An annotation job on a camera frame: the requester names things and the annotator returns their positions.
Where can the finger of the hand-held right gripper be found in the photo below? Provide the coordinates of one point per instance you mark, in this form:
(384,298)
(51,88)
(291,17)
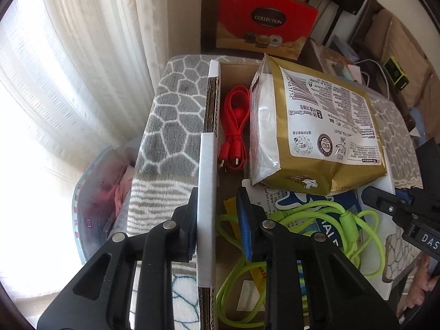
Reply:
(424,199)
(386,203)

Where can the grey patterned blanket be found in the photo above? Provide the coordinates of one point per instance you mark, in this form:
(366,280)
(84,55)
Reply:
(168,127)

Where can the beige cushion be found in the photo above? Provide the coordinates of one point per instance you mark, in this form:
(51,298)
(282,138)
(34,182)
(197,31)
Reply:
(405,37)

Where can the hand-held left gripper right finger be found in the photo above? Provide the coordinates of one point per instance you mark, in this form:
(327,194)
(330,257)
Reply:
(245,227)

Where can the white curtain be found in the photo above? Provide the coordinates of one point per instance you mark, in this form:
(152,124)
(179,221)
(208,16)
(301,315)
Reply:
(86,58)

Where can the white envelope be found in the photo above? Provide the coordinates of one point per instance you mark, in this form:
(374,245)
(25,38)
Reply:
(354,72)

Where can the clear plastic bag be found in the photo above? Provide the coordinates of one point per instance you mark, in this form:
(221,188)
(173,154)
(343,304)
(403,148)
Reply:
(338,60)

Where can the person's right hand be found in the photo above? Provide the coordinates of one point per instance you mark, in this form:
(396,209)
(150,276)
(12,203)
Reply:
(426,290)

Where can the yellow instruction booklet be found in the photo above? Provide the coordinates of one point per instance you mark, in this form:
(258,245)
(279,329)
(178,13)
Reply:
(231,209)

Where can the white paper slip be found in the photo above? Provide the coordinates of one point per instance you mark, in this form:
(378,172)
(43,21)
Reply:
(266,199)

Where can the wooden sofa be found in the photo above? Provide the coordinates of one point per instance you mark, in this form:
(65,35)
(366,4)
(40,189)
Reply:
(374,24)

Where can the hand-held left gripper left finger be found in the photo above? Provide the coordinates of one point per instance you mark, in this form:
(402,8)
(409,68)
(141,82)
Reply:
(187,233)

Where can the clear plastic storage bin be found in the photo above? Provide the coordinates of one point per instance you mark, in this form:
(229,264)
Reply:
(99,192)

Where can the green black device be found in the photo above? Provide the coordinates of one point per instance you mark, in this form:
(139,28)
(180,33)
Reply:
(395,72)

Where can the shallow white cardboard box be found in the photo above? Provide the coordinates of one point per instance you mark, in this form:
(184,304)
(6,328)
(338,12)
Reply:
(206,178)

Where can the red gift bag with oval label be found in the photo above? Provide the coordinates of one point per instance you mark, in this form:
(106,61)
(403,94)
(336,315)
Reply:
(240,13)

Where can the small blue white box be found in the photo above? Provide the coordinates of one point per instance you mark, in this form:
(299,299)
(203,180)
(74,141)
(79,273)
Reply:
(342,46)

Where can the gold plastic packet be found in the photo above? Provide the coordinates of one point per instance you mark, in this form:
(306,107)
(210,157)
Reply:
(309,120)

